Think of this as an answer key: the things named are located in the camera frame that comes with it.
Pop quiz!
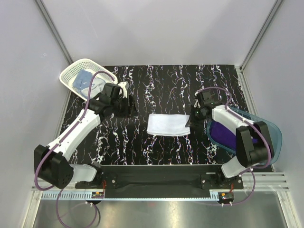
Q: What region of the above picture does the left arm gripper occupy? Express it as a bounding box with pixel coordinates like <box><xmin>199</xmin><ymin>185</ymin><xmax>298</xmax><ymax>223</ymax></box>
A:
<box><xmin>111</xmin><ymin>95</ymin><xmax>138</xmax><ymax>118</ymax></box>

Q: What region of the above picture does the white towel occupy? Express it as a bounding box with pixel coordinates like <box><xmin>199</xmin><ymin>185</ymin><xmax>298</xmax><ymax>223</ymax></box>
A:
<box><xmin>147</xmin><ymin>114</ymin><xmax>190</xmax><ymax>137</ymax></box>

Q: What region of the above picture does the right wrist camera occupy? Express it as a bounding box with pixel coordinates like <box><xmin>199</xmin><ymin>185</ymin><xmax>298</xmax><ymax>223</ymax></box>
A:
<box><xmin>195</xmin><ymin>92</ymin><xmax>222</xmax><ymax>108</ymax></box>

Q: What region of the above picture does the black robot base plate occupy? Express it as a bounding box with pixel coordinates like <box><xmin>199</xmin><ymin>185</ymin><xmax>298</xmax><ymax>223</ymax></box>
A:
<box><xmin>76</xmin><ymin>165</ymin><xmax>244</xmax><ymax>190</ymax></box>

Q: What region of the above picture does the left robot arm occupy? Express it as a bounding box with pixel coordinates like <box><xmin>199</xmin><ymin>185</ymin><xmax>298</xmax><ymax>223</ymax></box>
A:
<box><xmin>34</xmin><ymin>95</ymin><xmax>137</xmax><ymax>191</ymax></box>

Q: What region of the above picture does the blue transparent plastic tray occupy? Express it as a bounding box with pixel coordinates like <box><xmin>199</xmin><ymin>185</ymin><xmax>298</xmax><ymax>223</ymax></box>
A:
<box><xmin>206</xmin><ymin>106</ymin><xmax>283</xmax><ymax>166</ymax></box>

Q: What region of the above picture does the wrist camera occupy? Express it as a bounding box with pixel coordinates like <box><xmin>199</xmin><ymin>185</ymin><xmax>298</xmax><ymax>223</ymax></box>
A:
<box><xmin>195</xmin><ymin>92</ymin><xmax>222</xmax><ymax>108</ymax></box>
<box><xmin>102</xmin><ymin>81</ymin><xmax>130</xmax><ymax>100</ymax></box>

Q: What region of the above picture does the light blue towel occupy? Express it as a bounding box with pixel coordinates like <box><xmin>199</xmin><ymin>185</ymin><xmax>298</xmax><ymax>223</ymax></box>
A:
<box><xmin>72</xmin><ymin>69</ymin><xmax>93</xmax><ymax>91</ymax></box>

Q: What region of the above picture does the aluminium frame rail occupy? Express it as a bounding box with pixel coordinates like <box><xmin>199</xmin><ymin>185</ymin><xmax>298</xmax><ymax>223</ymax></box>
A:
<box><xmin>33</xmin><ymin>172</ymin><xmax>289</xmax><ymax>201</ymax></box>

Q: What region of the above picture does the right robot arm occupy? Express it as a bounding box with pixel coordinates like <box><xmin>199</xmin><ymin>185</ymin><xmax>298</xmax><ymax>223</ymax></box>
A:
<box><xmin>186</xmin><ymin>104</ymin><xmax>276</xmax><ymax>188</ymax></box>

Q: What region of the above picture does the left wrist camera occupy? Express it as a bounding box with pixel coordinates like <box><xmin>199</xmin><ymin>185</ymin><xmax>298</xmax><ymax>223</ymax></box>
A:
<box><xmin>102</xmin><ymin>81</ymin><xmax>130</xmax><ymax>100</ymax></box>

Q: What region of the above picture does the purple microfiber towel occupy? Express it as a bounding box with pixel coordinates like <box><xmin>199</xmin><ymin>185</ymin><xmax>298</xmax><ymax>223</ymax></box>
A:
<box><xmin>208</xmin><ymin>121</ymin><xmax>263</xmax><ymax>156</ymax></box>

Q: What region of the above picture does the white perforated laundry basket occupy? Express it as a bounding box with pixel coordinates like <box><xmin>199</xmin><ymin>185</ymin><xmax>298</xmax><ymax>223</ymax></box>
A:
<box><xmin>59</xmin><ymin>58</ymin><xmax>118</xmax><ymax>101</ymax></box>

